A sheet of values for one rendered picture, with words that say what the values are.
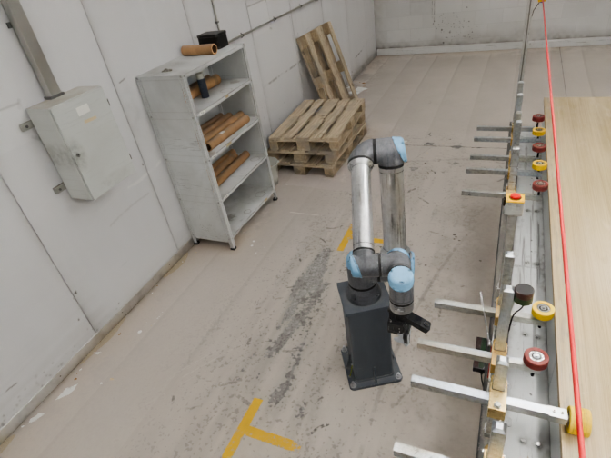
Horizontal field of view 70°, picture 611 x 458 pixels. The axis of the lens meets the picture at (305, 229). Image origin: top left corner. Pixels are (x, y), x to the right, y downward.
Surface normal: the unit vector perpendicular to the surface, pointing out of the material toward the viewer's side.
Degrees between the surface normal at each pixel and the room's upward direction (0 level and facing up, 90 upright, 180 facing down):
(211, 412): 0
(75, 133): 90
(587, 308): 0
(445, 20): 90
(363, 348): 90
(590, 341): 0
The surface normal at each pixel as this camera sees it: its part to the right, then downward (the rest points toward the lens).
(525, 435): -0.14, -0.82
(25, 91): 0.91, 0.11
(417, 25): -0.39, 0.57
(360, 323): 0.12, 0.55
